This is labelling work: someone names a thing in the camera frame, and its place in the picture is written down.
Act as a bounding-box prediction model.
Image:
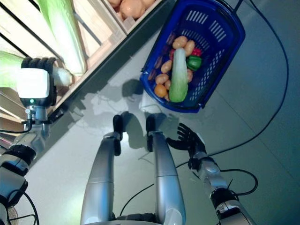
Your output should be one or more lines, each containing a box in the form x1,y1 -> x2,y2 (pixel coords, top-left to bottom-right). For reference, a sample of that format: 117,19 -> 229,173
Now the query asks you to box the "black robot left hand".
16,57 -> 58,108

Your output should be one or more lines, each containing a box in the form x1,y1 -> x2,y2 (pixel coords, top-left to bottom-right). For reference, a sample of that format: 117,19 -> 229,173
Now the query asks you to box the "napa cabbage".
168,48 -> 189,103
0,51 -> 73,89
37,0 -> 88,76

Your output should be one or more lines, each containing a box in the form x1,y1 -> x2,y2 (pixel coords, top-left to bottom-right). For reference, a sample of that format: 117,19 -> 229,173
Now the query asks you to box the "blue plastic shopping basket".
140,0 -> 246,113

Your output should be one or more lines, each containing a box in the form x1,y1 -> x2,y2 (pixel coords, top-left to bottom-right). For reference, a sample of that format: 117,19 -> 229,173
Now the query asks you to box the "wooden display rack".
0,0 -> 169,150

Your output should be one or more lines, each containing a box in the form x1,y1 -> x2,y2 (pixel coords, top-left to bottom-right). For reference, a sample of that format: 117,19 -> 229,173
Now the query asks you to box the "wooden slatted crate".
0,0 -> 128,111
100,0 -> 165,36

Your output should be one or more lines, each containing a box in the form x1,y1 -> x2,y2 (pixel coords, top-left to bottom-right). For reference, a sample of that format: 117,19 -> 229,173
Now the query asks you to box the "silver robot left leg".
80,114 -> 122,225

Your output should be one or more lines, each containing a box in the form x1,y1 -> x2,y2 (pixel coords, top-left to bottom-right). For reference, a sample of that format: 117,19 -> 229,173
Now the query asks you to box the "orange fruit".
154,84 -> 167,97

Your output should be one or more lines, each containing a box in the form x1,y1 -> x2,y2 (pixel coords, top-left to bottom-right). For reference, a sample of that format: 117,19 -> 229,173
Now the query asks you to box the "tan woven round object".
4,207 -> 19,223

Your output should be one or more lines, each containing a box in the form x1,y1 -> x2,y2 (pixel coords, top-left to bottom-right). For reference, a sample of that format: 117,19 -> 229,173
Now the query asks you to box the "green bell pepper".
187,55 -> 203,72

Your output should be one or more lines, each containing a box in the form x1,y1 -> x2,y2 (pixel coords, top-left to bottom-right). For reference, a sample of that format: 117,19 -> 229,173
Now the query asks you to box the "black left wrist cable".
0,189 -> 38,225

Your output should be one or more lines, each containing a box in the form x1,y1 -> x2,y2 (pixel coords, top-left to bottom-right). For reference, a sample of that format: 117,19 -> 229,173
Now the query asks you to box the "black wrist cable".
221,168 -> 258,196
0,189 -> 38,225

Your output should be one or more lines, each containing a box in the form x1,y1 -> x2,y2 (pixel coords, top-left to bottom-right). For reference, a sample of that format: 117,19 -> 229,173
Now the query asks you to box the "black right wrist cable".
221,168 -> 258,196

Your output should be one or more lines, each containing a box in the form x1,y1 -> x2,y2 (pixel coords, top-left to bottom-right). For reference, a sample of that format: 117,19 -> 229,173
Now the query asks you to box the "black floor cable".
174,0 -> 289,169

